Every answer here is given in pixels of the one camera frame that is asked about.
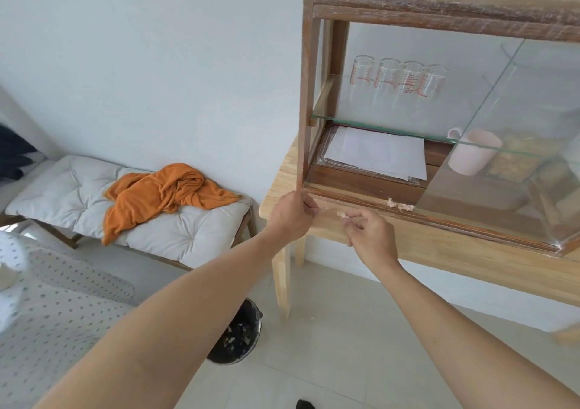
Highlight person's right hand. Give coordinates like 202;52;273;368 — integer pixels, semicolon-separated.
337;208;402;281

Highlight person's left hand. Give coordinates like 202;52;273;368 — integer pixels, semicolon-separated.
267;190;321;242

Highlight wooden glass display cabinet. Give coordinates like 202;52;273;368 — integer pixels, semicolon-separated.
297;0;580;258

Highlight person's right forearm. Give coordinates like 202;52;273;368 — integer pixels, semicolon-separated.
375;259;580;409

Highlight person's left forearm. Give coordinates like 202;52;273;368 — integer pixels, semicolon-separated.
34;228;293;409

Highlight white papers in clear sleeve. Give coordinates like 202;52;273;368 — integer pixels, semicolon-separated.
317;125;429;186

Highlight glass cabinet shelf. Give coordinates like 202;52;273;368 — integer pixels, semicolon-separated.
312;112;580;166

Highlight light wooden table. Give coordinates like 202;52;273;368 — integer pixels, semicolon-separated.
259;136;580;320

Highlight pink plastic mug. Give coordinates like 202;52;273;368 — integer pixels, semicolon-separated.
447;127;504;177

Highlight red-marked glass measuring cup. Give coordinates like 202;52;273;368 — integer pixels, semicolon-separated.
423;64;449;111
351;55;375;106
400;60;425;109
375;57;401;107

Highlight orange cloth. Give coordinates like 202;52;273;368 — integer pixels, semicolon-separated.
102;163;243;247

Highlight sliding glass cabinet door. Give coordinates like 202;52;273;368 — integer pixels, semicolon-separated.
414;37;580;253

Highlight black trash bin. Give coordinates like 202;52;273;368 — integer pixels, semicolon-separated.
206;298;263;366

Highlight clear bag of brown snacks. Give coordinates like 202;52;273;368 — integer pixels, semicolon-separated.
487;129;561;183

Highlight white tufted bench cushion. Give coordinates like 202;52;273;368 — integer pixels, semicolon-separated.
5;154;253;269

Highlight wooden bench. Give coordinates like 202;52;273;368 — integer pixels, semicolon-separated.
0;203;257;273

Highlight white dotted fabric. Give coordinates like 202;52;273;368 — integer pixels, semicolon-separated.
0;231;137;409

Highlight dark blue pillow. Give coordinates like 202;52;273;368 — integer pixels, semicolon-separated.
0;123;40;182

